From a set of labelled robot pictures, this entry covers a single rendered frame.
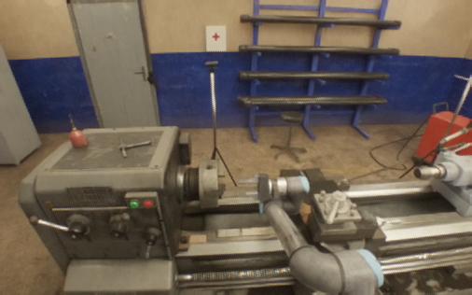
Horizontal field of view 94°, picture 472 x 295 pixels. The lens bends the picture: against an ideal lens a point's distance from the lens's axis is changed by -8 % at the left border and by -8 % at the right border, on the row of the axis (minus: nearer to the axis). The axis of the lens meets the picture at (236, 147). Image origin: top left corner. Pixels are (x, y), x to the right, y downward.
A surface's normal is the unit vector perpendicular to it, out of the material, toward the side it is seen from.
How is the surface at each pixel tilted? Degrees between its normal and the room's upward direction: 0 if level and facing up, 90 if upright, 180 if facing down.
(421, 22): 90
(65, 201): 90
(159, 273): 32
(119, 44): 90
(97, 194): 90
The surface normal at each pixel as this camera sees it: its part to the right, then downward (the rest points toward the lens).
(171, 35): 0.07, 0.50
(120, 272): 0.04, -0.47
